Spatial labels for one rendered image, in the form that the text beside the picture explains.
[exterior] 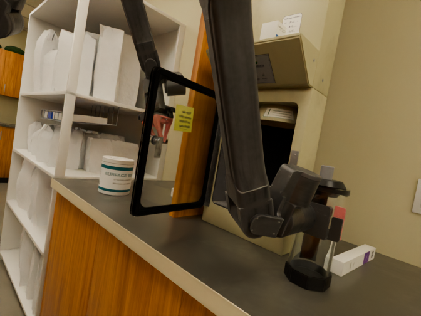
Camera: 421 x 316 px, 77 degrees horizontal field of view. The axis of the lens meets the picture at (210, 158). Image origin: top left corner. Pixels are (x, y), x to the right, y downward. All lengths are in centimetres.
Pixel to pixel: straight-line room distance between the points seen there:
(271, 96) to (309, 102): 12
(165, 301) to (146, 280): 9
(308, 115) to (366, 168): 45
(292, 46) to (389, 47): 57
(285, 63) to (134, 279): 72
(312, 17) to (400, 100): 48
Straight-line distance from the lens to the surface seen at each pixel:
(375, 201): 114
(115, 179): 114
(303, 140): 76
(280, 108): 85
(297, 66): 75
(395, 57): 122
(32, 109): 261
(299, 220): 50
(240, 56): 36
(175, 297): 70
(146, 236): 76
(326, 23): 85
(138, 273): 82
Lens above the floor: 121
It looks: 3 degrees down
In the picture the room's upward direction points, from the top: 10 degrees clockwise
